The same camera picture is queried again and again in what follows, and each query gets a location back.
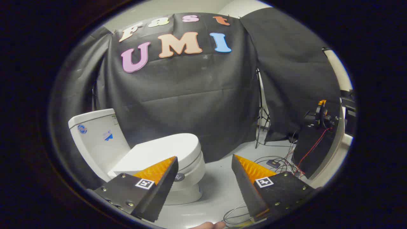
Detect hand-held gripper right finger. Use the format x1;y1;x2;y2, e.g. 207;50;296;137
231;154;317;223

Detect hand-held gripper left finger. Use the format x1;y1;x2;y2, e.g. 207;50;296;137
92;156;179;223

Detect white toilet lid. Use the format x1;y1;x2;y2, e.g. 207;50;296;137
111;133;202;180

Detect white toilet body with tank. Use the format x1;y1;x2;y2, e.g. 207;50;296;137
68;109;206;205

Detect black cloth covered stand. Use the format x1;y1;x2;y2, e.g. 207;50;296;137
292;127;337;178

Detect black tripod light stand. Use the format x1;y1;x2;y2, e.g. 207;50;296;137
255;68;271;149

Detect black backdrop cloth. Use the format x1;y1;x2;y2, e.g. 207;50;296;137
95;13;259;163
51;27;112;188
240;7;342;142

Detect black device with orange tab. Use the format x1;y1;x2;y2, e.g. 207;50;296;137
304;100;339;129

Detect thin white and black cables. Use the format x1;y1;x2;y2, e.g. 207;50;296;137
223;204;255;227

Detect tangle of black cables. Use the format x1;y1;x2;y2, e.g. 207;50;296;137
254;140;302;175

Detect red cable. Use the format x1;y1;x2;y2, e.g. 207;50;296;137
294;127;331;174

